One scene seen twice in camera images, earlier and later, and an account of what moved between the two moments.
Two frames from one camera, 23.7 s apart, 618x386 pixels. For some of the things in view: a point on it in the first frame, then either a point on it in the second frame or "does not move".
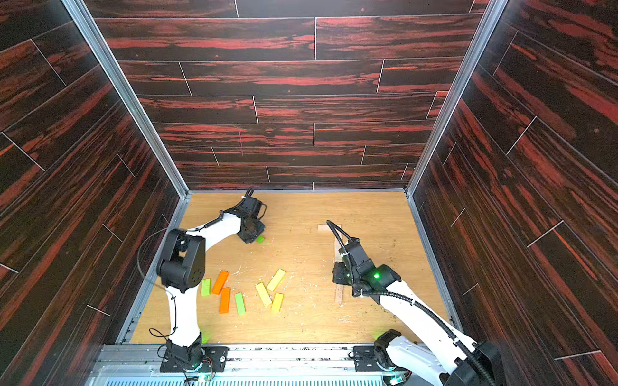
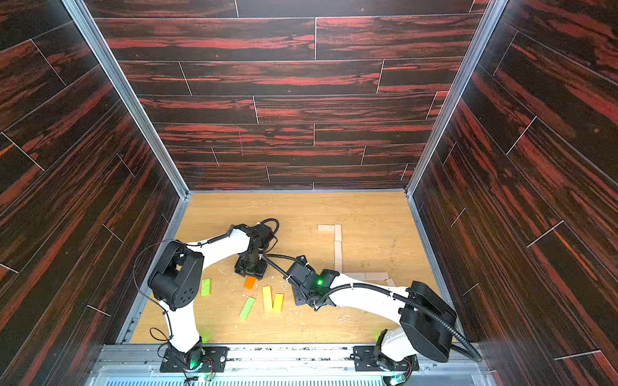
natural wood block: [339, 225] does not move
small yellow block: [277, 302] does not move
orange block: [224, 301] → [249, 282]
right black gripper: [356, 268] → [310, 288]
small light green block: [206, 287] does not move
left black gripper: [261, 228] → [259, 273]
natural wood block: [338, 256] does not move
